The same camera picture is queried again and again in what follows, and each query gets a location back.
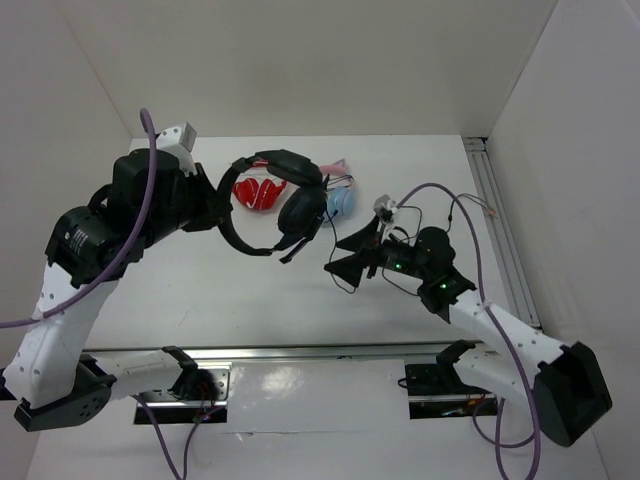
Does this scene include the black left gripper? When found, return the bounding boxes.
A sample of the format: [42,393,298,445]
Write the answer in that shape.
[139,161,232,248]

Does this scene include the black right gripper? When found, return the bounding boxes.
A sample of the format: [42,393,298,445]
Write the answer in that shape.
[324,214,430,287]

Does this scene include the black headset cable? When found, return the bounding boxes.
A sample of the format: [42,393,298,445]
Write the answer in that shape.
[322,203,426,296]

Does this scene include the black headset with microphone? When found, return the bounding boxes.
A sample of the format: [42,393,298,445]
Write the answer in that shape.
[218,149,328,264]

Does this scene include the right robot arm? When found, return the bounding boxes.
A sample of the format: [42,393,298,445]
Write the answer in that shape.
[324,220,612,447]

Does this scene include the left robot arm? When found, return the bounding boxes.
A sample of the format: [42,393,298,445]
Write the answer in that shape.
[1,148,231,432]

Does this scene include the red headphones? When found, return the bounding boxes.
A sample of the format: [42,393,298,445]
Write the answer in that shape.
[232,158,288,211]

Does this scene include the pink and blue cat headphones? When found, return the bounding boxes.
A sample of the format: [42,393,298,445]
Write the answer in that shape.
[320,159,356,223]

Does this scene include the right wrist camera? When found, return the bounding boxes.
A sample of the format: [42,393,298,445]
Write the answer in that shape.
[373,194,398,233]

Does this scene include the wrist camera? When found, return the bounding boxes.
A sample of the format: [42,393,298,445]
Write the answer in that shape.
[156,122,197,171]
[373,194,398,233]

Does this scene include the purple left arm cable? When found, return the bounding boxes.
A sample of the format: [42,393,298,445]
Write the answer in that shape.
[0,107,162,331]

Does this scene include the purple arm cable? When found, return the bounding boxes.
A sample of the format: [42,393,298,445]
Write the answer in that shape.
[397,182,544,480]
[0,107,162,331]

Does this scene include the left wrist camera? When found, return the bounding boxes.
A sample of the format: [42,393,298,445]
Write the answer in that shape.
[156,122,197,171]

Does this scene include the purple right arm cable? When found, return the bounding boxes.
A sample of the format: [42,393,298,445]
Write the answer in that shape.
[397,182,544,480]

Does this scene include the aluminium rail at front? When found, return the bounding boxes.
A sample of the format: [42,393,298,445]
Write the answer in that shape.
[82,339,494,365]

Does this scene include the aluminium rail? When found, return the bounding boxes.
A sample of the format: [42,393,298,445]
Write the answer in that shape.
[82,339,494,365]
[462,137,541,330]

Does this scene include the thin black sensor wire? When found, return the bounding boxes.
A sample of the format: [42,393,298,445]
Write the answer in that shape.
[447,193,499,234]

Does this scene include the aluminium rail at right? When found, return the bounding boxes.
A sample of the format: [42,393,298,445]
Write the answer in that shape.
[462,137,541,330]

